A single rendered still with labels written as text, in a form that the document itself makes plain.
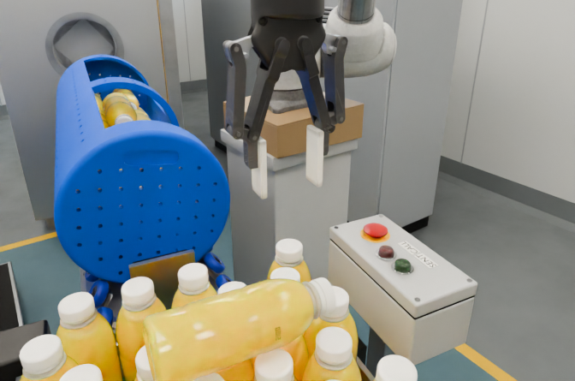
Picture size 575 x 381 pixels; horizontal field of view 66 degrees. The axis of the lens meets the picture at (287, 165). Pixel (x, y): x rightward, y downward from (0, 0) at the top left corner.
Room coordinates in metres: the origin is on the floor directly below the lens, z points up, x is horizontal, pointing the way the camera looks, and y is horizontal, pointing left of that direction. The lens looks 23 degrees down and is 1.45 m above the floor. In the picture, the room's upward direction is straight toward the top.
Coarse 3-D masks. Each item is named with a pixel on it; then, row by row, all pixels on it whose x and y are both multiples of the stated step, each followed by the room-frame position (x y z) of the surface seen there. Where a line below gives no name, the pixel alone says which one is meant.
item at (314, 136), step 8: (312, 128) 0.49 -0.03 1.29; (312, 136) 0.49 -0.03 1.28; (320, 136) 0.48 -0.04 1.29; (312, 144) 0.49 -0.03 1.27; (320, 144) 0.48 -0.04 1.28; (312, 152) 0.49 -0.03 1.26; (320, 152) 0.48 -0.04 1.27; (312, 160) 0.49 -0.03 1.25; (320, 160) 0.48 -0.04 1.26; (312, 168) 0.49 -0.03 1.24; (320, 168) 0.48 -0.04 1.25; (312, 176) 0.49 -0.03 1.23; (320, 176) 0.48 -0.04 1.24; (320, 184) 0.48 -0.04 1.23
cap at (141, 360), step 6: (144, 348) 0.35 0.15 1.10; (138, 354) 0.34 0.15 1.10; (144, 354) 0.34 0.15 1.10; (138, 360) 0.33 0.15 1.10; (144, 360) 0.33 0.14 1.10; (138, 366) 0.33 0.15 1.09; (144, 366) 0.33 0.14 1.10; (138, 372) 0.33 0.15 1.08; (144, 372) 0.32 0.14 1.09; (150, 372) 0.32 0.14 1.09; (144, 378) 0.33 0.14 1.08; (150, 378) 0.32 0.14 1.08
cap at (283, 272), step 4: (280, 268) 0.49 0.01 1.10; (284, 268) 0.49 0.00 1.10; (288, 268) 0.49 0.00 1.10; (292, 268) 0.49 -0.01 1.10; (272, 272) 0.48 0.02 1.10; (276, 272) 0.48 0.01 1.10; (280, 272) 0.48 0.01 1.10; (284, 272) 0.48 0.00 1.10; (288, 272) 0.48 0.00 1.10; (292, 272) 0.48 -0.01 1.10; (296, 272) 0.48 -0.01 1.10; (272, 276) 0.47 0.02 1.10; (276, 276) 0.47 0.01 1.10; (280, 276) 0.47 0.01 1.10; (284, 276) 0.47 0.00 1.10; (288, 276) 0.47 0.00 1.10; (292, 276) 0.47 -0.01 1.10; (296, 276) 0.47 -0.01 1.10; (296, 280) 0.46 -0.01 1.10
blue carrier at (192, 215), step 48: (144, 96) 1.48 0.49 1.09; (96, 144) 0.63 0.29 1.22; (144, 144) 0.65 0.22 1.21; (192, 144) 0.68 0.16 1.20; (96, 192) 0.62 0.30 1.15; (144, 192) 0.65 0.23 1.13; (192, 192) 0.68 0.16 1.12; (96, 240) 0.61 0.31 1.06; (144, 240) 0.64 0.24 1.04; (192, 240) 0.68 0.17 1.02
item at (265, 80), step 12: (276, 48) 0.45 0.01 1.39; (288, 48) 0.45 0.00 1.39; (276, 60) 0.45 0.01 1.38; (264, 72) 0.46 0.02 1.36; (276, 72) 0.45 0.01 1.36; (264, 84) 0.45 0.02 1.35; (252, 96) 0.46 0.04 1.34; (264, 96) 0.45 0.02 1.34; (252, 108) 0.46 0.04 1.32; (264, 108) 0.45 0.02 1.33; (252, 120) 0.45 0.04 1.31; (252, 132) 0.44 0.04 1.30
